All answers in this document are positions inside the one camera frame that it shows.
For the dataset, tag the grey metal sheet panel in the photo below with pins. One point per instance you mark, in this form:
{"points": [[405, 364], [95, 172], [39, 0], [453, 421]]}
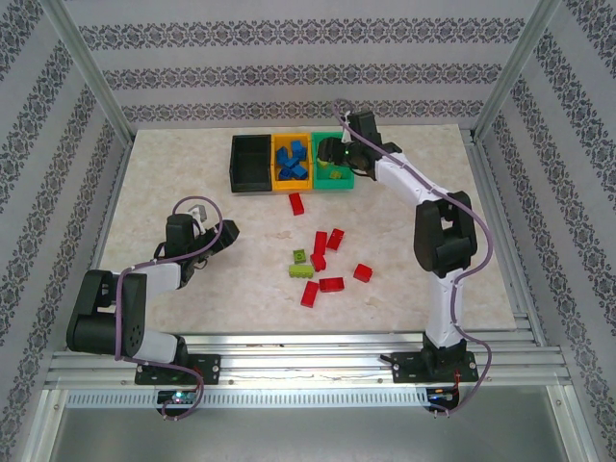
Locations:
{"points": [[298, 438]]}

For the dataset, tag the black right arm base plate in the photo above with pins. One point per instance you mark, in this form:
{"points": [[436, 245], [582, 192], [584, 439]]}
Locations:
{"points": [[406, 368]]}

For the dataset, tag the red lego brick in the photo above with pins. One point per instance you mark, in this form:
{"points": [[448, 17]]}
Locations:
{"points": [[310, 293], [296, 203], [363, 272], [320, 243], [335, 238], [318, 262], [331, 284]]}

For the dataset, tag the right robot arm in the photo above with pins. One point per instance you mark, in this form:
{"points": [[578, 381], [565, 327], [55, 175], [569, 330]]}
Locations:
{"points": [[445, 313]]}

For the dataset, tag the aluminium side rail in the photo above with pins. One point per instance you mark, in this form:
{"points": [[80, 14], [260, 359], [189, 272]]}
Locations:
{"points": [[103, 231], [505, 231]]}

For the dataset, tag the black plastic bin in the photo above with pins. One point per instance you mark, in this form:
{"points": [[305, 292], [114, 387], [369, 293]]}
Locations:
{"points": [[250, 163]]}

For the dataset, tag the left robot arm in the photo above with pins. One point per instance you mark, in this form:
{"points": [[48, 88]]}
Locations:
{"points": [[163, 281]]}

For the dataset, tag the yellow plastic bin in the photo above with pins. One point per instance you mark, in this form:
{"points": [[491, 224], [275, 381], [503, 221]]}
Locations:
{"points": [[293, 185]]}

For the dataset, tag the aluminium extrusion rail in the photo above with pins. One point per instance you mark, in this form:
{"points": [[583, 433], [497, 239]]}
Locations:
{"points": [[298, 377], [298, 358], [298, 338]]}

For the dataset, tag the green plastic bin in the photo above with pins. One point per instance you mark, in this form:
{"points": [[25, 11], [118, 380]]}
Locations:
{"points": [[332, 185]]}

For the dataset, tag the aluminium frame post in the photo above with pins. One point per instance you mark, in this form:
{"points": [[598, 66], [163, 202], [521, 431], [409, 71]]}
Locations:
{"points": [[520, 62], [82, 62]]}

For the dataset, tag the lime green long lego brick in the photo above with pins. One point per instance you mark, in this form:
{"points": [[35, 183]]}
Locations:
{"points": [[300, 271], [337, 173]]}

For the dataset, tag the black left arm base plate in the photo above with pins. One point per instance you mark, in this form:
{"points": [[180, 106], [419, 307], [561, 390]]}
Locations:
{"points": [[209, 368]]}

